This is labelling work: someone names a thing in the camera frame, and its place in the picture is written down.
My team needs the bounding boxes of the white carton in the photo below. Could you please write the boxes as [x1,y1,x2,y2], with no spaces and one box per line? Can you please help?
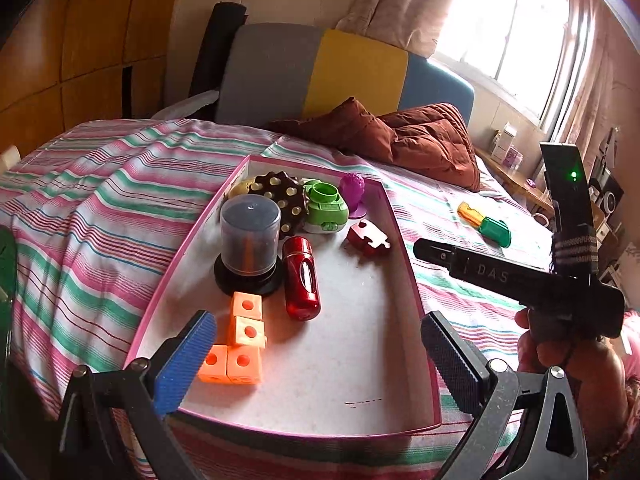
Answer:
[492,122,519,159]

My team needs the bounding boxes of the white tray with pink rim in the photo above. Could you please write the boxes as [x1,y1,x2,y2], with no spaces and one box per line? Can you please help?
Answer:
[124,154,444,437]

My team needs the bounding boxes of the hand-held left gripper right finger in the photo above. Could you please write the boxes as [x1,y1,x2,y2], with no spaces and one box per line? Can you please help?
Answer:
[421,311,588,480]

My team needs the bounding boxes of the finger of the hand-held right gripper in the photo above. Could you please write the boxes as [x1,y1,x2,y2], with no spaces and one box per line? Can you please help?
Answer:
[413,237,468,279]

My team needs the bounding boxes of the green object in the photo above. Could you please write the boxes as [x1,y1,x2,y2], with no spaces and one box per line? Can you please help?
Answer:
[0,226,19,302]

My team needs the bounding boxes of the brown pumpkin ornament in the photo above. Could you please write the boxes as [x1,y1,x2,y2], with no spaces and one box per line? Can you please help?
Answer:
[254,170,307,239]

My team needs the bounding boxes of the orange and green plastic toy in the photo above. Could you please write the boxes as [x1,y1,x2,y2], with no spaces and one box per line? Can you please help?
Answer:
[457,201,514,249]

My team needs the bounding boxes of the person's right hand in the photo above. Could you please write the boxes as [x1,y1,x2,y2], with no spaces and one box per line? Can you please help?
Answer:
[515,307,632,467]

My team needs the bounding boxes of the clear disc spindle case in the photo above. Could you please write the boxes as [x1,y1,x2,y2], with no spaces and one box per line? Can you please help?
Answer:
[213,194,285,297]

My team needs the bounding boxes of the purple plastic toy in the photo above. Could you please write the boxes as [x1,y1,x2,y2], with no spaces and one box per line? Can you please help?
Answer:
[339,172,369,219]

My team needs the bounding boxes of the beige curtain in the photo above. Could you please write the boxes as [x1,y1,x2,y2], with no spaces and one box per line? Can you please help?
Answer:
[336,0,477,59]
[554,7,622,153]

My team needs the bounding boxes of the grey yellow blue headboard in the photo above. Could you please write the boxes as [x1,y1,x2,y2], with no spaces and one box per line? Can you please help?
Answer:
[216,22,476,127]

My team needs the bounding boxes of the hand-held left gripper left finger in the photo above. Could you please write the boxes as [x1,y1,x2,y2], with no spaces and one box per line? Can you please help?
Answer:
[59,310,218,480]

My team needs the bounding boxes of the window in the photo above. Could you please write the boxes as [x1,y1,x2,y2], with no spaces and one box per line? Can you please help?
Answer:
[432,0,587,127]

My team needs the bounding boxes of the wooden wardrobe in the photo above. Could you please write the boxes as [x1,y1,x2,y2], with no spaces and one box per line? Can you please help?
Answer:
[0,0,187,133]

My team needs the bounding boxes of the brown quilt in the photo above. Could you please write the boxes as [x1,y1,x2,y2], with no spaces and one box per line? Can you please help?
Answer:
[377,103,482,192]

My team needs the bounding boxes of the orange linked cubes block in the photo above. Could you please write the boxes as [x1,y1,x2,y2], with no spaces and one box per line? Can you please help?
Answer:
[197,292,267,386]

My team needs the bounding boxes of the dark red puzzle piece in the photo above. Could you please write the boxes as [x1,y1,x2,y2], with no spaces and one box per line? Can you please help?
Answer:
[346,219,391,257]

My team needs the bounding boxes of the wooden side shelf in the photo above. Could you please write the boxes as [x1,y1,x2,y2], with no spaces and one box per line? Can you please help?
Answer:
[474,146,557,212]

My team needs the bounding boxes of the red metallic cylinder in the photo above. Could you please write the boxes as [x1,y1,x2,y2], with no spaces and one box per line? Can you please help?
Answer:
[282,236,321,321]

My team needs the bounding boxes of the brown pillow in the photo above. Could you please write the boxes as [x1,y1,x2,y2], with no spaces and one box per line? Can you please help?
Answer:
[269,97,397,164]

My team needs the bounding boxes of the black speaker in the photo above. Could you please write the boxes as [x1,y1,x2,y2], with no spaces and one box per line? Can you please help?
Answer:
[587,169,626,222]

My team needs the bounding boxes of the white bed rail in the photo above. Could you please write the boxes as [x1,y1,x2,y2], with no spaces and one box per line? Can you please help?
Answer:
[151,89,221,121]

